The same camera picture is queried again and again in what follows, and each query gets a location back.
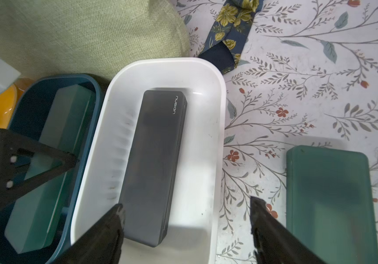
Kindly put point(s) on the black pencil case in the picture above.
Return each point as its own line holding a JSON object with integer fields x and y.
{"x": 147, "y": 189}

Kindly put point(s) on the green pillow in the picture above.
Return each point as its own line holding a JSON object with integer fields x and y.
{"x": 43, "y": 38}

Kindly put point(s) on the floral table mat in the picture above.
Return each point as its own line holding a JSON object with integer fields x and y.
{"x": 308, "y": 75}

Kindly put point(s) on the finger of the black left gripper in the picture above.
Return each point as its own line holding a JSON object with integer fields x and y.
{"x": 12, "y": 146}

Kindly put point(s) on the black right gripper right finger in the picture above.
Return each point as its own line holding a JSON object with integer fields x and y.
{"x": 273, "y": 243}

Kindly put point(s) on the teal storage box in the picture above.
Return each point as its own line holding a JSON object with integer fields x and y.
{"x": 61, "y": 112}

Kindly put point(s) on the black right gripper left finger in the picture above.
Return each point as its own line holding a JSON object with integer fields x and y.
{"x": 101, "y": 244}

